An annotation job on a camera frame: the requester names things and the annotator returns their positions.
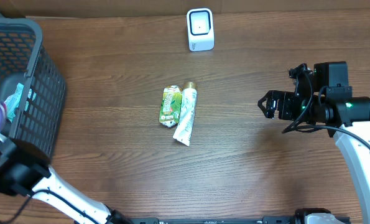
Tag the white tube gold cap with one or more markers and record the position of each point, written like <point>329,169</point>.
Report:
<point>184,128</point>

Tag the teal wrapped packet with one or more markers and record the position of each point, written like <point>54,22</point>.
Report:
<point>12,101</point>

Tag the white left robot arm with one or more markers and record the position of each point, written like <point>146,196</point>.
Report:
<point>26,171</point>

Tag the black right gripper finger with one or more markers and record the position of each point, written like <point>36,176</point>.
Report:
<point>268,109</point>
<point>268,97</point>

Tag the grey plastic mesh basket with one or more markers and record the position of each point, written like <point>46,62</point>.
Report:
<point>24,60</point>

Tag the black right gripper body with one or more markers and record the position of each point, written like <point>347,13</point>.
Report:
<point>276,104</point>

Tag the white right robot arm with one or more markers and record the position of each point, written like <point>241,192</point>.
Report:
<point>323,99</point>

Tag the brown cardboard back panel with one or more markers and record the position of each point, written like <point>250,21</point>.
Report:
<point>116,8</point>

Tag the green snack pouch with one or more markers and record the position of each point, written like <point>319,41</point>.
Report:
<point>170,106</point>

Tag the black front rail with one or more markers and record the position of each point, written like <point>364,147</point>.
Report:
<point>301,215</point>

